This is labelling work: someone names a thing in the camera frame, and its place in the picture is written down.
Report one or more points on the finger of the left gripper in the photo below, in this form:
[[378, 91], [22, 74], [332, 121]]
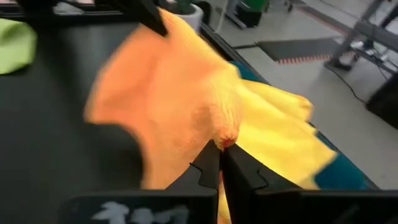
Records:
[[146, 14]]

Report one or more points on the grey stand base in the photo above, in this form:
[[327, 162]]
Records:
[[360, 34]]

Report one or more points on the green microfiber towel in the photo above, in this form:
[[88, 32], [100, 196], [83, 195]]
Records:
[[14, 46]]

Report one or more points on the black computer case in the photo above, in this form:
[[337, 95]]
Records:
[[385, 102]]

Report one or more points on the blue plastic bin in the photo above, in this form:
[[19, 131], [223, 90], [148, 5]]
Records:
[[342, 174]]

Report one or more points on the hazard-striped black mat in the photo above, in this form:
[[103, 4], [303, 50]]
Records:
[[298, 49]]

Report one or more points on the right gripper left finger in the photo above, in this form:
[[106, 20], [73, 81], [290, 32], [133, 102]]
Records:
[[203, 174]]

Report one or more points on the yellow microfiber towel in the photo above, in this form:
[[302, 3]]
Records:
[[280, 140]]

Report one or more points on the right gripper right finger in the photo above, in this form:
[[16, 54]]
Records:
[[245, 177]]

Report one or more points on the potted artificial green plant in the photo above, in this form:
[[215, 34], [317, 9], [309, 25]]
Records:
[[189, 14]]

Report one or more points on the orange microfiber towel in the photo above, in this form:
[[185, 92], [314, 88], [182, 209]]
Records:
[[161, 102]]

